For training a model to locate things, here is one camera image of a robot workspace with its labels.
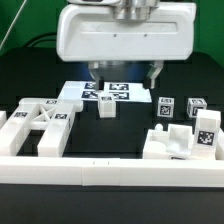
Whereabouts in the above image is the white chair back frame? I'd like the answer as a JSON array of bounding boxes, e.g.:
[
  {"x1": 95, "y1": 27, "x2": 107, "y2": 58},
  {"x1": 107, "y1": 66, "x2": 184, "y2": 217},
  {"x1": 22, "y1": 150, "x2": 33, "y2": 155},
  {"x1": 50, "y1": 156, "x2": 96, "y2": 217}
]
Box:
[{"x1": 0, "y1": 98, "x2": 83, "y2": 157}]

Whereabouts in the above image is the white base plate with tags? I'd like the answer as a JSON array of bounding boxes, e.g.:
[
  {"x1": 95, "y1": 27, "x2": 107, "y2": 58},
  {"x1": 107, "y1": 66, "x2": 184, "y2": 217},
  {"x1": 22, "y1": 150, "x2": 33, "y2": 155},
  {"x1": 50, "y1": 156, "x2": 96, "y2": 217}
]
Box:
[{"x1": 58, "y1": 81, "x2": 152, "y2": 103}]

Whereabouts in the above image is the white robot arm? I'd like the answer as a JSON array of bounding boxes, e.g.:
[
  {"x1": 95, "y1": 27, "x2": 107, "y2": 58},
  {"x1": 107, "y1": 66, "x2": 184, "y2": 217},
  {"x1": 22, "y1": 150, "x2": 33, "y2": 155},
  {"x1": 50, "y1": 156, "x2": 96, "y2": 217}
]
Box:
[{"x1": 56, "y1": 0, "x2": 196, "y2": 89}]

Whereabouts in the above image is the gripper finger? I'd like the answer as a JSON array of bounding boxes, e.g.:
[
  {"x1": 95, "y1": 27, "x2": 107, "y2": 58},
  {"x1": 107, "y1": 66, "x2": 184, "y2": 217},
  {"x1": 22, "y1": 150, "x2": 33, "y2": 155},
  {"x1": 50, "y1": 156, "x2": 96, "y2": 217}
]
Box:
[
  {"x1": 143, "y1": 60, "x2": 164, "y2": 89},
  {"x1": 88, "y1": 62, "x2": 104, "y2": 90}
]

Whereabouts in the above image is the white U-shaped fence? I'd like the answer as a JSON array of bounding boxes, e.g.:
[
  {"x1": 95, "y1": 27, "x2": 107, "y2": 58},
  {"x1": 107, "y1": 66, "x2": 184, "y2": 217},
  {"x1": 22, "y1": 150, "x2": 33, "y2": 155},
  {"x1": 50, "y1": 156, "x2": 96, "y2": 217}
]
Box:
[{"x1": 0, "y1": 110, "x2": 224, "y2": 188}]

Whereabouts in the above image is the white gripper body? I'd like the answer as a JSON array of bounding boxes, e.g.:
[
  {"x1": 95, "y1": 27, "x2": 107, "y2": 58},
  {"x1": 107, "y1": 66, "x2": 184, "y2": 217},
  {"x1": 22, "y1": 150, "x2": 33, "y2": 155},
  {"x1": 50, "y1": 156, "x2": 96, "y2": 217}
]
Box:
[{"x1": 56, "y1": 2, "x2": 196, "y2": 62}]

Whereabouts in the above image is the white diagonal rod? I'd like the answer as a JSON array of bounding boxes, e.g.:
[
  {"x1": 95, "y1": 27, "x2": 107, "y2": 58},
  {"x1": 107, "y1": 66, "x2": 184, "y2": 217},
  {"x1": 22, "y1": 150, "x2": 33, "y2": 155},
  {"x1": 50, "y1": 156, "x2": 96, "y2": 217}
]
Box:
[{"x1": 0, "y1": 0, "x2": 28, "y2": 52}]

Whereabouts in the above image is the black cable with connector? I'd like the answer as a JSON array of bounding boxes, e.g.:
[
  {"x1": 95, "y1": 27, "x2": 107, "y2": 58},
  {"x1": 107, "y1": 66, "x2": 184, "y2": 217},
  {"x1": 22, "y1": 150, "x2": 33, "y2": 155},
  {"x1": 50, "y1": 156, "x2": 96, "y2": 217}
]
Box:
[{"x1": 23, "y1": 31, "x2": 58, "y2": 48}]

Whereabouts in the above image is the white chair seat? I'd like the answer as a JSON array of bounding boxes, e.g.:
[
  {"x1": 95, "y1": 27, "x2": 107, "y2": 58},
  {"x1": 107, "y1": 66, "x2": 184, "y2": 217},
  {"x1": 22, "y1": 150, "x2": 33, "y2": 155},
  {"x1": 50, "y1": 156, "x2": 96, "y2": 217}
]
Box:
[{"x1": 142, "y1": 124, "x2": 200, "y2": 160}]

